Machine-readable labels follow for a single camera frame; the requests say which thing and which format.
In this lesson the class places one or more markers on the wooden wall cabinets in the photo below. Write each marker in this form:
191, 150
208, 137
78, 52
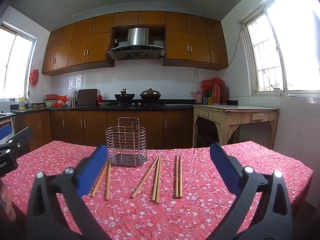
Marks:
82, 47

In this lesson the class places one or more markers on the dark wooden cutting board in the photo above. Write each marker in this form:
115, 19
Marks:
87, 97

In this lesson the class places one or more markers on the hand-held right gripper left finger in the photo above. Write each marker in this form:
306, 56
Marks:
92, 170

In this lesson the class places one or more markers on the cream wooden side table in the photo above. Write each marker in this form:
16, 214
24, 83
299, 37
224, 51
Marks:
250, 117

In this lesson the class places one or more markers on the blue box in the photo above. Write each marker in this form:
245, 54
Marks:
205, 101

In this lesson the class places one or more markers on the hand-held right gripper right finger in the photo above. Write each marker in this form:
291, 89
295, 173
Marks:
225, 167

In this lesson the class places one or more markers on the aluminium sliding window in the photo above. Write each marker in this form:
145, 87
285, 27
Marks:
15, 62

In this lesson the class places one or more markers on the wok with dark lid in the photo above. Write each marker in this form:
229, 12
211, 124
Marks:
150, 95

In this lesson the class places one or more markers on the person's left forearm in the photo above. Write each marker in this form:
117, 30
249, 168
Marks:
6, 200

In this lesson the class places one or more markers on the red plastic bag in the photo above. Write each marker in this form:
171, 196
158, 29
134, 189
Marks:
34, 77
212, 82
58, 103

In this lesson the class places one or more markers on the large red bottle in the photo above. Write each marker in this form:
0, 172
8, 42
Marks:
216, 95

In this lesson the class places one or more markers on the plate of food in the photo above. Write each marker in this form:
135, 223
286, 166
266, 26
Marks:
104, 103

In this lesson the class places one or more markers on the yellow dish soap bottle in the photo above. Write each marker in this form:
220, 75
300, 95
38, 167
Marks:
22, 104

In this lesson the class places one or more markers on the dark brown bottle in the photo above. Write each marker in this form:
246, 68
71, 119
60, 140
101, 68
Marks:
224, 96

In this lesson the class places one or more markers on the steel cup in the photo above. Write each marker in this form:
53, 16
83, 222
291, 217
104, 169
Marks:
73, 101

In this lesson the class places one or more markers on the black wok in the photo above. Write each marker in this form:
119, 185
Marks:
125, 97

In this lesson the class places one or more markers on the white plastic bag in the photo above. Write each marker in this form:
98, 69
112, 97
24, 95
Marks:
72, 92

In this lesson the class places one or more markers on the wooden chopstick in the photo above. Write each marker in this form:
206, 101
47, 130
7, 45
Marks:
159, 187
176, 180
145, 178
156, 180
180, 180
96, 188
108, 185

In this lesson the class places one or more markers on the black gas stove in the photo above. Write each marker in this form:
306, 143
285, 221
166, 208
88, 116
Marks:
137, 105

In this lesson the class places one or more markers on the pink packet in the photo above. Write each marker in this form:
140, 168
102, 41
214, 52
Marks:
198, 97

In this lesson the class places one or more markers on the red floral tablecloth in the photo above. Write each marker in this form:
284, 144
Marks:
160, 217

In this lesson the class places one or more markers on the window with outer grille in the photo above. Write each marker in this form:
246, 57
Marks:
270, 50

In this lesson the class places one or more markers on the red basin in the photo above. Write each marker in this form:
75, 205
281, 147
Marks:
53, 97

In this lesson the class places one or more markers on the white cup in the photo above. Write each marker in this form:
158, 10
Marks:
276, 92

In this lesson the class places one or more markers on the small red bottle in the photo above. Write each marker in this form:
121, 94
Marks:
100, 98

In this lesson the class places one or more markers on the green basin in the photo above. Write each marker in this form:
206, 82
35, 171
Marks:
50, 103

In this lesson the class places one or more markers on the steel faucet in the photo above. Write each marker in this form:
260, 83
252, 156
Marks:
28, 100

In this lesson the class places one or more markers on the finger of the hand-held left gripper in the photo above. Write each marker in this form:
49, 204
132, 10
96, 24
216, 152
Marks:
5, 132
25, 136

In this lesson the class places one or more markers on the steel range hood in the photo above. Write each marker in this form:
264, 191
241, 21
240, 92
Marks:
137, 36

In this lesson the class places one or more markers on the yellow box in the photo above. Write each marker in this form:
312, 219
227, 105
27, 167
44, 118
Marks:
210, 100

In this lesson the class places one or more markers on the wooden base cabinets black countertop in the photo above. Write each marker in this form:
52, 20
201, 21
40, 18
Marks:
82, 125

